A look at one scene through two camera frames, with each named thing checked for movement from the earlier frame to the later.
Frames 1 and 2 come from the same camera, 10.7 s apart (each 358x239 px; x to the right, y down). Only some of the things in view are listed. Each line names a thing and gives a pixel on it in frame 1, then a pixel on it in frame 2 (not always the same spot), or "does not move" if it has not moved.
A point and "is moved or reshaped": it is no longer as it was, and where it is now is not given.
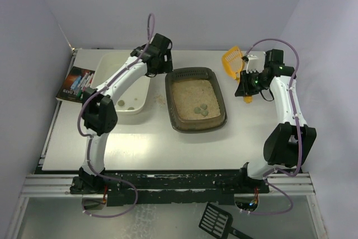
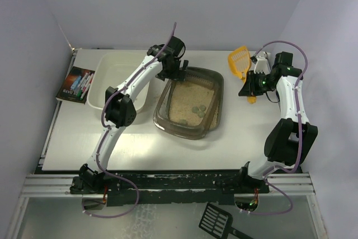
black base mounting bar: [133, 188] does not move
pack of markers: [81, 83] does not move
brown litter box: [195, 99] is moved or reshaped
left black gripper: [164, 64] → [173, 74]
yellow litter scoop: [234, 61] is moved or reshaped
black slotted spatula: [220, 222] does not move
